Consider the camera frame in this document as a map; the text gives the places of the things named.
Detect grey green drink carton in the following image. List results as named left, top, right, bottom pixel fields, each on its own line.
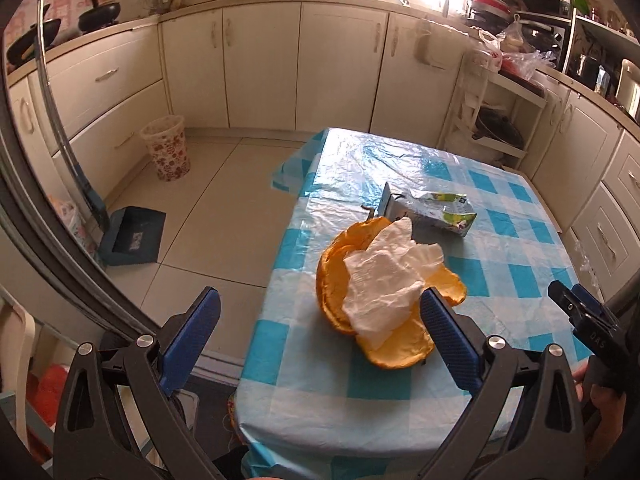
left=382, top=182, right=479, bottom=239

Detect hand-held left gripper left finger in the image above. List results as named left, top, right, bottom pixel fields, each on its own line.
left=52, top=286, right=223, bottom=480

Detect white chair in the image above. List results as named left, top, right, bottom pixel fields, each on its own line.
left=0, top=284, right=42, bottom=438

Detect grey sliding door frame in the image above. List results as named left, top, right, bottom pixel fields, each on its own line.
left=0, top=47, right=168, bottom=358

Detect orange pomelo peel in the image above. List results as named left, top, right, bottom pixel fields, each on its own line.
left=316, top=217, right=469, bottom=372

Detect blue checked plastic tablecloth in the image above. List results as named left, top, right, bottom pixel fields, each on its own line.
left=232, top=127, right=597, bottom=447

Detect white red plastic bag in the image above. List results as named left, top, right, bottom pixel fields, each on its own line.
left=477, top=30, right=504, bottom=72

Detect white tissue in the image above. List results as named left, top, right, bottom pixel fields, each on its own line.
left=342, top=216, right=446, bottom=351

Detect black toaster oven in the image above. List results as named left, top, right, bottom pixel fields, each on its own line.
left=515, top=9, right=572, bottom=69

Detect hanging beige towel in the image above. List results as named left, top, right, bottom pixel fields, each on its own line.
left=414, top=21, right=437, bottom=67

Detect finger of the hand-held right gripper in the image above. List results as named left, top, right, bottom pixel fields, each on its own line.
left=547, top=280, right=590, bottom=322
left=571, top=283, right=617, bottom=322

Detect white door cabinets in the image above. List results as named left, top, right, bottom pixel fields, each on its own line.
left=159, top=0, right=472, bottom=137

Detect person's right hand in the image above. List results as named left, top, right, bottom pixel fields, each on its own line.
left=572, top=364, right=628, bottom=441

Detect floral wastebasket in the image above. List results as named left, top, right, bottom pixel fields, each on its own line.
left=139, top=115, right=192, bottom=182

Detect white storage rack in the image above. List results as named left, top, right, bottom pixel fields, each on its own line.
left=442, top=54, right=549, bottom=167

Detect black wok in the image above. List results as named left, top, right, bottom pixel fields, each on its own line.
left=77, top=0, right=123, bottom=32
left=5, top=4, right=62, bottom=64

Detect white shelf unit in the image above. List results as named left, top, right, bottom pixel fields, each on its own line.
left=561, top=7, right=640, bottom=122

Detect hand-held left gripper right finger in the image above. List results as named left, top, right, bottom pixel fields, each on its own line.
left=417, top=287, right=591, bottom=480

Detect white cabinet with drawers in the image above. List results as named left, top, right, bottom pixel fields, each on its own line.
left=520, top=71, right=640, bottom=313

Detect blue dustpan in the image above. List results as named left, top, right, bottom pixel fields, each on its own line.
left=97, top=206, right=168, bottom=267

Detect white electric kettle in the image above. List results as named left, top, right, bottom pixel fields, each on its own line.
left=615, top=58, right=640, bottom=112

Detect clear plastic bag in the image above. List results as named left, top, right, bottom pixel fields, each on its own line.
left=502, top=49, right=557, bottom=82

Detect tied bag of bread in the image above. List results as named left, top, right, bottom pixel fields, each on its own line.
left=497, top=16, right=529, bottom=54

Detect white drawer cabinet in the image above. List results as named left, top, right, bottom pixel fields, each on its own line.
left=7, top=21, right=169, bottom=203

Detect black kitchen appliance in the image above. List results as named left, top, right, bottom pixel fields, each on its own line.
left=570, top=52, right=602, bottom=92

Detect black frying pan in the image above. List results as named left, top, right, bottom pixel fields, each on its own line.
left=472, top=109, right=527, bottom=152

